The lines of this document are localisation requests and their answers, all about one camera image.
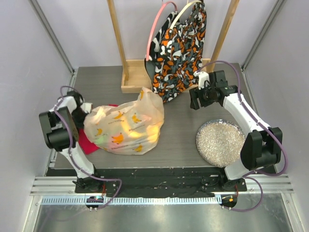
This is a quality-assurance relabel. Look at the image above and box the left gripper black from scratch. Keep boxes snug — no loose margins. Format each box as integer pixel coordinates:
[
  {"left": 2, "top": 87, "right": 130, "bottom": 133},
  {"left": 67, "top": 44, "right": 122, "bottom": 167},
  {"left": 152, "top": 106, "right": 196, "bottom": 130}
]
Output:
[{"left": 70, "top": 107, "right": 94, "bottom": 135}]

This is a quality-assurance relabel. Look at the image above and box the banana print plastic bag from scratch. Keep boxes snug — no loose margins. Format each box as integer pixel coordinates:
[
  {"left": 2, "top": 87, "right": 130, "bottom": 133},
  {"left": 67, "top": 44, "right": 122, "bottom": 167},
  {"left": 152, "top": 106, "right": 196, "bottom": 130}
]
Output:
[{"left": 84, "top": 87, "right": 164, "bottom": 155}]

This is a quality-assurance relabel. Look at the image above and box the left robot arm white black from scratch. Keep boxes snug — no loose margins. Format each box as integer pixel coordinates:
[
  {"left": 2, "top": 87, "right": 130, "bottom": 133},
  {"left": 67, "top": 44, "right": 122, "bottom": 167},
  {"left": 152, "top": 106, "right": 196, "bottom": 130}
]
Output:
[{"left": 39, "top": 90, "right": 103, "bottom": 193}]

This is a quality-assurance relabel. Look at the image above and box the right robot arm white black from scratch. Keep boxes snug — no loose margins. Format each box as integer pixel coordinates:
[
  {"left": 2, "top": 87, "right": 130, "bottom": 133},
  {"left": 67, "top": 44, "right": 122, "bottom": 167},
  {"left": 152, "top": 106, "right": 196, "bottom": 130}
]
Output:
[{"left": 189, "top": 71, "right": 282, "bottom": 191}]

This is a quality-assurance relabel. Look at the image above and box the red cloth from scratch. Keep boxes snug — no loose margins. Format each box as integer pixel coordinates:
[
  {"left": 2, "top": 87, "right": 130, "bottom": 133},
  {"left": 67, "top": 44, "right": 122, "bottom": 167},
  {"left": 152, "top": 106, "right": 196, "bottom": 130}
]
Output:
[{"left": 77, "top": 103, "right": 119, "bottom": 155}]

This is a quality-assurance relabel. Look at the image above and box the speckled silver plate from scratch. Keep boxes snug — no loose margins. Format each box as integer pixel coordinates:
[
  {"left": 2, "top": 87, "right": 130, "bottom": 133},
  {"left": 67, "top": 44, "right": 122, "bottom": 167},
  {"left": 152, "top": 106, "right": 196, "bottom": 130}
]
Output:
[{"left": 196, "top": 119, "right": 246, "bottom": 168}]

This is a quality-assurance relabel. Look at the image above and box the orange camouflage garment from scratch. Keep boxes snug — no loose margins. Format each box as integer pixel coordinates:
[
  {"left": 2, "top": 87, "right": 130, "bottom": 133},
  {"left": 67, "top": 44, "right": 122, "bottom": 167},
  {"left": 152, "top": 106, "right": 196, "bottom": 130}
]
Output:
[{"left": 152, "top": 1, "right": 207, "bottom": 103}]

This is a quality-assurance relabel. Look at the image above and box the wooden clothes rack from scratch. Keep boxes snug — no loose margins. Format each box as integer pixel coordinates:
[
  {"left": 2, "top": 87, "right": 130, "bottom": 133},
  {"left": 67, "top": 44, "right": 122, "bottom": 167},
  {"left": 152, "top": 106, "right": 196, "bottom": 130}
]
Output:
[{"left": 107, "top": 0, "right": 239, "bottom": 93}]

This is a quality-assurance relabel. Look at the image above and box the pink clothes hanger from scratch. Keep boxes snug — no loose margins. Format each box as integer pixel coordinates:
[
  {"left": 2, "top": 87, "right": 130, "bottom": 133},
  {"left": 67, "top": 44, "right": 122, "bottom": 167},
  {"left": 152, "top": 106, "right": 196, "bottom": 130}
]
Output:
[{"left": 145, "top": 1, "right": 178, "bottom": 61}]

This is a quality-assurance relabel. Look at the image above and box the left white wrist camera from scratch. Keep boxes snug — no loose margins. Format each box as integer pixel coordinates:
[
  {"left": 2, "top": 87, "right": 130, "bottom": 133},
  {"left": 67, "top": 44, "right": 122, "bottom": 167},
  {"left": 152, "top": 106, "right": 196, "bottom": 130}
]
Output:
[{"left": 80, "top": 102, "right": 93, "bottom": 114}]

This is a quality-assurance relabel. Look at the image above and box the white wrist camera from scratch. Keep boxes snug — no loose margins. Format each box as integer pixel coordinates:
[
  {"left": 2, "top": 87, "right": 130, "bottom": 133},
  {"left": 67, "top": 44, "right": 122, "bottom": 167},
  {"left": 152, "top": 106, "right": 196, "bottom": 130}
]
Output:
[
  {"left": 80, "top": 102, "right": 93, "bottom": 114},
  {"left": 194, "top": 71, "right": 210, "bottom": 90}
]

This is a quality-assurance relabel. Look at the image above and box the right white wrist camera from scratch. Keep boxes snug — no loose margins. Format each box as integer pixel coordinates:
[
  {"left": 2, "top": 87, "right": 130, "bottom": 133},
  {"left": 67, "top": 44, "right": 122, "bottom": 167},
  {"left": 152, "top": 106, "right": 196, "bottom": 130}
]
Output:
[{"left": 194, "top": 71, "right": 210, "bottom": 90}]

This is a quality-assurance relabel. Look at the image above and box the white cable duct strip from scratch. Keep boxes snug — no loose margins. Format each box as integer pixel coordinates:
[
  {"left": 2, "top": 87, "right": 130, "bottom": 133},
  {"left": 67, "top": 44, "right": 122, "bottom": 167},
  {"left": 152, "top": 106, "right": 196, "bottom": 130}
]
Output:
[{"left": 41, "top": 195, "right": 222, "bottom": 205}]

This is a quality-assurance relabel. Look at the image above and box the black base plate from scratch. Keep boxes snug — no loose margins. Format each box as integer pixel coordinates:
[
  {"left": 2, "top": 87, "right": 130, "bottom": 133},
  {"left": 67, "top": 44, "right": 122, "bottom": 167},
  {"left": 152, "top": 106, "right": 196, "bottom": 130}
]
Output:
[{"left": 47, "top": 167, "right": 247, "bottom": 198}]

